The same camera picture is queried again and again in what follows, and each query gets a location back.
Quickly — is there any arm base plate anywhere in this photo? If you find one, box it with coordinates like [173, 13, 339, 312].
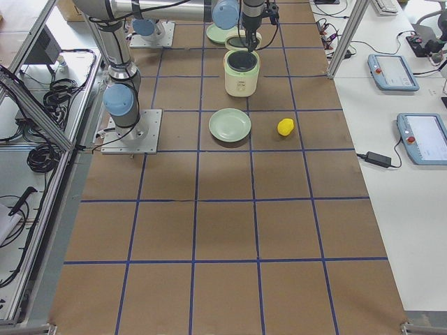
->
[99, 109, 162, 154]
[129, 21, 175, 49]

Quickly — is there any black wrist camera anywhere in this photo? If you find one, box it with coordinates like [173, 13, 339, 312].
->
[267, 2, 279, 26]

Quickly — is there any far blue teach pendant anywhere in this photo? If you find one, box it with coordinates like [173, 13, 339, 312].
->
[367, 54, 420, 91]

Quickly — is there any yellow toy pepper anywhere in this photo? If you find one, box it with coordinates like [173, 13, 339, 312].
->
[277, 118, 295, 137]

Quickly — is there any left-side green plate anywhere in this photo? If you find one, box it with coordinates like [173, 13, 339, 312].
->
[206, 24, 228, 44]

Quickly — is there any blue teach pendant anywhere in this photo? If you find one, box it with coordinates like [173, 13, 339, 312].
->
[397, 113, 446, 165]
[367, 54, 420, 91]

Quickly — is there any aluminium frame post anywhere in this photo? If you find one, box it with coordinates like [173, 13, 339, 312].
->
[328, 0, 369, 79]

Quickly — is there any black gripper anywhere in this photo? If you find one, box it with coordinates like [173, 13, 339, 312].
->
[241, 0, 265, 52]

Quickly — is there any cream rice cooker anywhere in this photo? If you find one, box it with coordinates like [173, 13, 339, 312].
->
[223, 29, 260, 97]

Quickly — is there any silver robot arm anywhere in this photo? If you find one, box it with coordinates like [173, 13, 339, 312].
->
[131, 18, 165, 40]
[74, 1, 269, 146]

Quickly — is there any near blue teach pendant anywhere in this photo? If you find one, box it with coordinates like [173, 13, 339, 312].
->
[397, 113, 446, 165]

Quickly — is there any right-side green plate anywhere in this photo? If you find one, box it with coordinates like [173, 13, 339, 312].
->
[208, 108, 251, 142]

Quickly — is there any black power adapter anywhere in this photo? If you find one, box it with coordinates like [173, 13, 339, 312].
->
[365, 151, 392, 168]

